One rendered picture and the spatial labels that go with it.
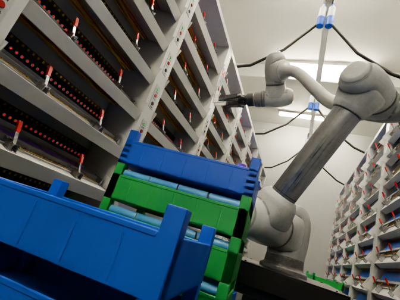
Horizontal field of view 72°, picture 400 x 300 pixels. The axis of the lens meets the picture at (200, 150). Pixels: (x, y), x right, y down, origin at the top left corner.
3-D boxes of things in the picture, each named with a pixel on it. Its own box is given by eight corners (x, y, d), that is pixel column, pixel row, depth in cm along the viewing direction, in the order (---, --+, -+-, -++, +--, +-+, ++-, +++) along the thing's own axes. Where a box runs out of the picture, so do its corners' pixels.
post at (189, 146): (159, 277, 174) (233, 52, 225) (153, 277, 166) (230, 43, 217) (133, 266, 182) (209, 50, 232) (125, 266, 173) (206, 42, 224)
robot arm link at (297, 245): (312, 265, 114) (322, 213, 120) (288, 258, 104) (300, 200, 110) (279, 255, 127) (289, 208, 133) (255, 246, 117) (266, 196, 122)
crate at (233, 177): (253, 212, 71) (260, 183, 74) (252, 197, 53) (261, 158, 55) (149, 183, 79) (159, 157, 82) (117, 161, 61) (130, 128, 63)
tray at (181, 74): (203, 119, 198) (214, 103, 200) (171, 63, 144) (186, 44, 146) (182, 108, 207) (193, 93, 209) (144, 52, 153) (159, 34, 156)
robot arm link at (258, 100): (265, 109, 157) (254, 110, 159) (265, 96, 161) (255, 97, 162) (263, 101, 149) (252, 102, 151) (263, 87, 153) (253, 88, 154)
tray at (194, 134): (195, 143, 192) (203, 132, 194) (158, 95, 139) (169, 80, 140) (174, 131, 201) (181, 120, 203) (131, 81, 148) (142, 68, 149)
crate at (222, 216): (245, 243, 69) (253, 212, 71) (241, 239, 50) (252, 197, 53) (139, 210, 77) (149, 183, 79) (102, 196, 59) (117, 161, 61)
